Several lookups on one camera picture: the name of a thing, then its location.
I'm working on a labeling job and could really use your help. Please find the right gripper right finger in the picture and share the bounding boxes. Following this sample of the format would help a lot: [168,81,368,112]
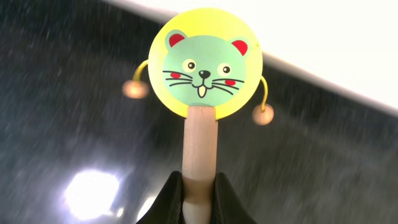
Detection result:
[213,172,258,224]

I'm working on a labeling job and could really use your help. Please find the yellow rattle drum wooden handle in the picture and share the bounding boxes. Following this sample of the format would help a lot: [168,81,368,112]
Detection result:
[121,7,275,224]

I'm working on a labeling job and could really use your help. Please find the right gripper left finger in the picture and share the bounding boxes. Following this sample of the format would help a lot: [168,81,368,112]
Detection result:
[136,170,185,224]

